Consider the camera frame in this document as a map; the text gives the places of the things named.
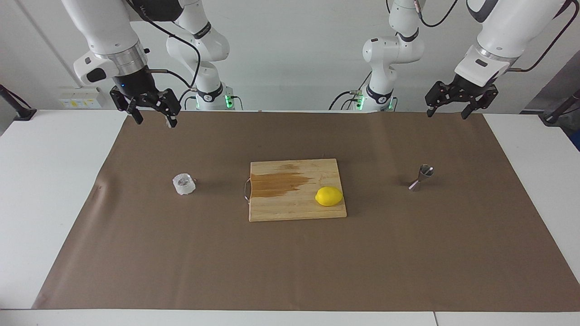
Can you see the brown paper table mat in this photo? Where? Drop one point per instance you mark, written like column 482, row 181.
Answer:
column 290, row 262

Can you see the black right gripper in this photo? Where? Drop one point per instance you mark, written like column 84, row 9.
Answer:
column 133, row 86

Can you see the wooden cutting board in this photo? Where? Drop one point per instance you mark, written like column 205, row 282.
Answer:
column 290, row 208

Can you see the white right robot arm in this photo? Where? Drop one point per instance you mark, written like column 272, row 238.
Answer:
column 108, row 27

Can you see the steel double jigger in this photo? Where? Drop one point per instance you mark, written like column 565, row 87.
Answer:
column 423, row 174

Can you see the yellow lemon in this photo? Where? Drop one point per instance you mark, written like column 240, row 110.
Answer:
column 329, row 196

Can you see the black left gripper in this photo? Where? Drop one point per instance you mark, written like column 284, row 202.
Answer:
column 469, row 91

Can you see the black clamp stand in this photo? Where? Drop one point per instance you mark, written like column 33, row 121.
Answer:
column 555, row 117
column 20, row 111

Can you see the white wall socket panel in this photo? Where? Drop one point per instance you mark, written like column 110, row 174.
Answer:
column 80, row 98

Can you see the blue object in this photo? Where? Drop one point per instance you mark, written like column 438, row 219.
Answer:
column 577, row 141

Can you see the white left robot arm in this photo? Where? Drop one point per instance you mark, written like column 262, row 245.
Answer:
column 512, row 27

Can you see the dark grey background panel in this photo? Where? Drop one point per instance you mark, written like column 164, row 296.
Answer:
column 550, row 86

